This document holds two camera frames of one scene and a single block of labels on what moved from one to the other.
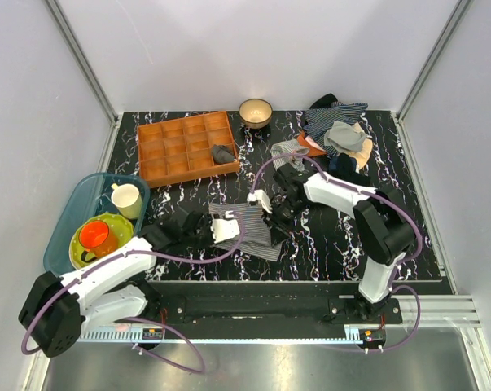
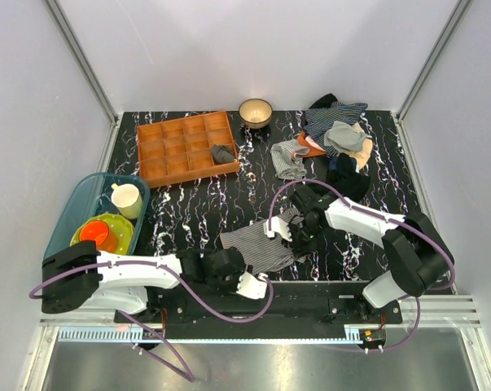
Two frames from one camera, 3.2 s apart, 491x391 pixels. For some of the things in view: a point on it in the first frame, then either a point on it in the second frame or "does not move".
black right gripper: [278, 228] -> [299, 248]
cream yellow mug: [128, 199] does not move
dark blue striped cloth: [318, 120] does not move
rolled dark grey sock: [221, 154] does not move
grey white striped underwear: [255, 235] -> [262, 253]
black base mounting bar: [256, 303] does not move
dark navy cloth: [343, 164] does not move
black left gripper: [208, 223] -> [234, 287]
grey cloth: [344, 138] does not move
